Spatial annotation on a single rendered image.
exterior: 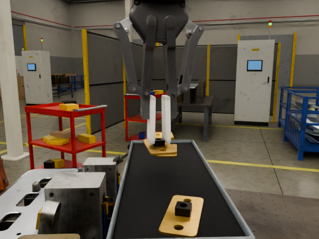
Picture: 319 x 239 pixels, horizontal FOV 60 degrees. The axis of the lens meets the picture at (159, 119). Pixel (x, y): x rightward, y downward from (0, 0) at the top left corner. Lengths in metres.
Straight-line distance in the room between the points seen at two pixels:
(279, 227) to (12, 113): 4.01
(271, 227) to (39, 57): 10.15
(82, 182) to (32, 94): 10.58
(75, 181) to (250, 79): 6.48
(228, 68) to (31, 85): 6.99
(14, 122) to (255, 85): 5.08
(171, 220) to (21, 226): 0.43
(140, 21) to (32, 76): 10.69
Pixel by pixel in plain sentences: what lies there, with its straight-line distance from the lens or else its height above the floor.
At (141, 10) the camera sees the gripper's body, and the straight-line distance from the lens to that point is 0.40.
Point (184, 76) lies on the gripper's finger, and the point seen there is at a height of 1.31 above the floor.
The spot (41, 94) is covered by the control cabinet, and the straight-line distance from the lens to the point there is 10.88.
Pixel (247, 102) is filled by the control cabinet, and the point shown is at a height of 0.57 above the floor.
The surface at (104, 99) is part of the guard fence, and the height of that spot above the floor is 0.74.
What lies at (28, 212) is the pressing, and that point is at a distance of 0.73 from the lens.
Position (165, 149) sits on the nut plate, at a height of 1.21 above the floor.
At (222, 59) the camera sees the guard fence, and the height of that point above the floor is 1.61.
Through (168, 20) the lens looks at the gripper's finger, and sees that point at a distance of 0.40.
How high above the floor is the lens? 1.32
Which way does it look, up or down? 10 degrees down
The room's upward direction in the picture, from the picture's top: straight up
